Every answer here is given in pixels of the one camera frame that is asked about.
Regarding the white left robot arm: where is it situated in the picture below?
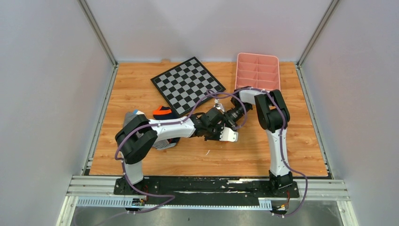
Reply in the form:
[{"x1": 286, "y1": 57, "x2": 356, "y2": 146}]
[{"x1": 115, "y1": 108, "x2": 224, "y2": 194}]

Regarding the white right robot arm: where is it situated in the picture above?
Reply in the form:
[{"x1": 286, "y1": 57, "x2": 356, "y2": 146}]
[{"x1": 228, "y1": 86, "x2": 294, "y2": 197}]

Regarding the grey striped underwear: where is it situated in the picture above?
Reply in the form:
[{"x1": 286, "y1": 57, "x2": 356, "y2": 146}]
[{"x1": 123, "y1": 112, "x2": 175, "y2": 150}]

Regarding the black white checkerboard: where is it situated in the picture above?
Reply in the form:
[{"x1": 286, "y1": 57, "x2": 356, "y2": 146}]
[{"x1": 151, "y1": 57, "x2": 226, "y2": 117}]

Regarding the pink compartment tray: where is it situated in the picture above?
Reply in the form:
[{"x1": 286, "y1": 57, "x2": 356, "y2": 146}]
[{"x1": 235, "y1": 53, "x2": 281, "y2": 91}]

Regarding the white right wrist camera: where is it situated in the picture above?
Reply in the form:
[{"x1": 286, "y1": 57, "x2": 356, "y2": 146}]
[{"x1": 214, "y1": 99, "x2": 225, "y2": 113}]

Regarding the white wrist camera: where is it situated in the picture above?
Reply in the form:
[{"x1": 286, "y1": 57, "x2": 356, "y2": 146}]
[
  {"x1": 218, "y1": 127, "x2": 238, "y2": 142},
  {"x1": 214, "y1": 99, "x2": 225, "y2": 113}
]

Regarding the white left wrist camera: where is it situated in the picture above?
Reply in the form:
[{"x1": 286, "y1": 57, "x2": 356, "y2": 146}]
[{"x1": 218, "y1": 127, "x2": 238, "y2": 142}]

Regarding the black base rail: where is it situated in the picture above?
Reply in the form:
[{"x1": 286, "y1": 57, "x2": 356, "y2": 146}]
[{"x1": 113, "y1": 176, "x2": 300, "y2": 205}]

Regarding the white slotted cable duct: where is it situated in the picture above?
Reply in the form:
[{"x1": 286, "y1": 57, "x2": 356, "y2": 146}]
[{"x1": 76, "y1": 197, "x2": 272, "y2": 210}]

